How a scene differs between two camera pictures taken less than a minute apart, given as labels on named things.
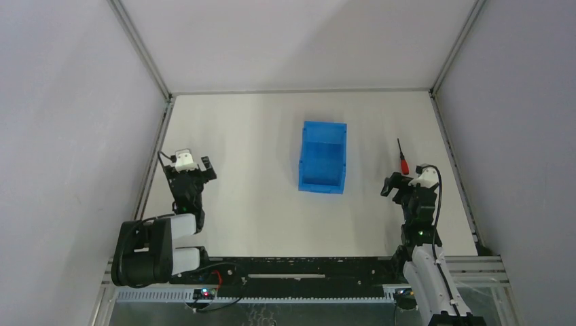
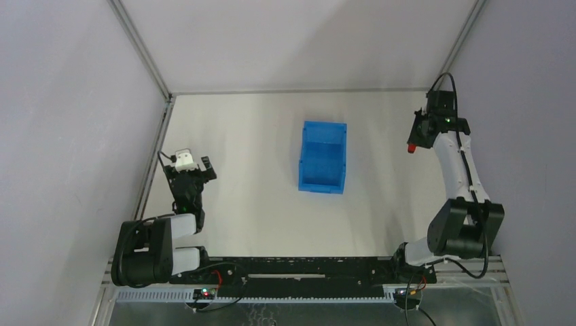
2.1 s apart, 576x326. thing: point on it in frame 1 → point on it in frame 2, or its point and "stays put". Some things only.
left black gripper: (191, 175) stays put
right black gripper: (405, 191) → (416, 130)
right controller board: (404, 293) stays put
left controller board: (207, 293) stays put
